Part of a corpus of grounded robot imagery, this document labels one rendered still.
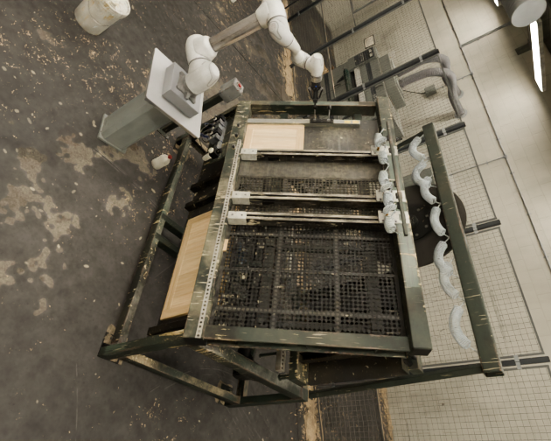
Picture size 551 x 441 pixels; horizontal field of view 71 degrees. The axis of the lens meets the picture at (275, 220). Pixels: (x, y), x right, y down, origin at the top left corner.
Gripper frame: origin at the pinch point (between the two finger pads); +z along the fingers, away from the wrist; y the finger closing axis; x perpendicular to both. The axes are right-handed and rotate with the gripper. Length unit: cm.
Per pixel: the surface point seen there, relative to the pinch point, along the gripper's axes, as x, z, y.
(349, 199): 100, 8, -25
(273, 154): 56, 9, 31
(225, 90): -6, -7, 76
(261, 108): -12, 14, 48
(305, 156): 56, 10, 6
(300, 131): 21.2, 13.6, 11.4
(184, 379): 200, 99, 89
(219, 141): 41, 9, 76
